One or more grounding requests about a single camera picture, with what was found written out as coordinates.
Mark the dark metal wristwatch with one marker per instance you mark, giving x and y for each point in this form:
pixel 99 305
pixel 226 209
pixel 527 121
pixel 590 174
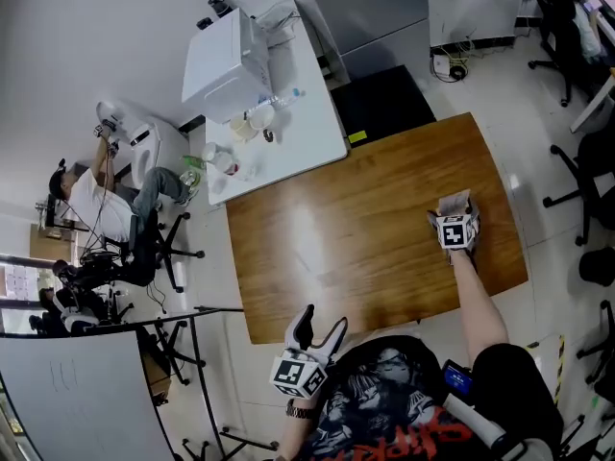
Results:
pixel 299 410

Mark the black bottle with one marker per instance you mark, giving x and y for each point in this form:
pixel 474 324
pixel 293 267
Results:
pixel 219 7

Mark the black floor mat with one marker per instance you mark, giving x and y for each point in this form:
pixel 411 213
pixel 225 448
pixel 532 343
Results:
pixel 384 106

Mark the clear plastic bottle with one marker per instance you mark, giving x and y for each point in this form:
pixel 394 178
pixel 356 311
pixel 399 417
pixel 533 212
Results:
pixel 283 99

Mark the grey metal cabinet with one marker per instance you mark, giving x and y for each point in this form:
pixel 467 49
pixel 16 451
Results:
pixel 379 17

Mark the black round bin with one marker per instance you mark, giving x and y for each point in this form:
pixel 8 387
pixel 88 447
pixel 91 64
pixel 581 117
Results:
pixel 598 267

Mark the person's right forearm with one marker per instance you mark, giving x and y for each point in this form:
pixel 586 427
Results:
pixel 478 305

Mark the black equipment pile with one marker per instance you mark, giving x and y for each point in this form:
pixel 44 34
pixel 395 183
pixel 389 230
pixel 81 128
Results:
pixel 77 291

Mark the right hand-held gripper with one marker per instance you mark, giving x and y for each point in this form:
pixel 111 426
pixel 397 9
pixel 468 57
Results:
pixel 454 233

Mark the whiteboard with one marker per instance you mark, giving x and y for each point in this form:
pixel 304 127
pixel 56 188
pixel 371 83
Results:
pixel 72 401

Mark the green plastic bottle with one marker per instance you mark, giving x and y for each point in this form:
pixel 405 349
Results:
pixel 193 162

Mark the black office chair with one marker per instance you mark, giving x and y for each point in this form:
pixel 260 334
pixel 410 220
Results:
pixel 593 171
pixel 154 252
pixel 557 22
pixel 605 348

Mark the black metal stand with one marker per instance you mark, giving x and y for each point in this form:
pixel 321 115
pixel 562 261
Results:
pixel 199 368

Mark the person's black printed shirt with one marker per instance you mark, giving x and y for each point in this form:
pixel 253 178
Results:
pixel 384 401

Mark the cream cup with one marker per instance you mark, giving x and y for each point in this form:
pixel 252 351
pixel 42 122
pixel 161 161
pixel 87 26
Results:
pixel 242 128

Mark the yellow green sticker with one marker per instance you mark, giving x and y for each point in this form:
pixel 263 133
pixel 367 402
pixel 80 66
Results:
pixel 357 137

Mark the grey rectangular block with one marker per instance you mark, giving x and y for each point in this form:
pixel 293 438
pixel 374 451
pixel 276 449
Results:
pixel 454 203

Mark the white bowl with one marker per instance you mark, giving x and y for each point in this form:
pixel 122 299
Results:
pixel 262 115

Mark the black device with blue screen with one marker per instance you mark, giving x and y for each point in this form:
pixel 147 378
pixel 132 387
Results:
pixel 457 377

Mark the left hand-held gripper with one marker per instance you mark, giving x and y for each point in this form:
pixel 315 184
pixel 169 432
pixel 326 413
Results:
pixel 298 375

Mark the yellow black hazard tape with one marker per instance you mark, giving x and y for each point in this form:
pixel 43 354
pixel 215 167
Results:
pixel 560 368

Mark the plastic bottle with red label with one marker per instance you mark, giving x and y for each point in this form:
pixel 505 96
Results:
pixel 227 163

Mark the person's left forearm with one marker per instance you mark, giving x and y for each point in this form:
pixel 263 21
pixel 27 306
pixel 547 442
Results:
pixel 295 432

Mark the white router box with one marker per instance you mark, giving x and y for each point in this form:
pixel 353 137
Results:
pixel 441 65

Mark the white box appliance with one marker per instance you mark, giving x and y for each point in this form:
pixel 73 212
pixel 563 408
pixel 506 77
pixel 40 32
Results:
pixel 221 65

